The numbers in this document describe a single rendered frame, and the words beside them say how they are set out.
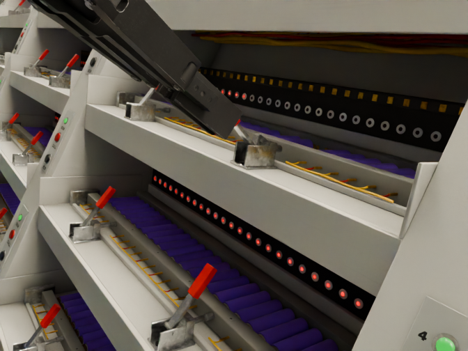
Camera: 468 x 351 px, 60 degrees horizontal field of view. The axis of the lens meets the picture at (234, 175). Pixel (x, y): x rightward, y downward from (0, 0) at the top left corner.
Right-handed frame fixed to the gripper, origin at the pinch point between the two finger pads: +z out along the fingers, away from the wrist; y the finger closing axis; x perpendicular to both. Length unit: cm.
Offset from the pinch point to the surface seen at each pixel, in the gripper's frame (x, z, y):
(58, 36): 15, 12, -113
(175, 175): -6.1, 8.6, -10.2
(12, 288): -37, 14, -42
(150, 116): -0.1, 9.9, -25.8
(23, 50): 5, 6, -113
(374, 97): 14.2, 19.5, 0.9
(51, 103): -6, 8, -65
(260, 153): -0.3, 8.1, 1.1
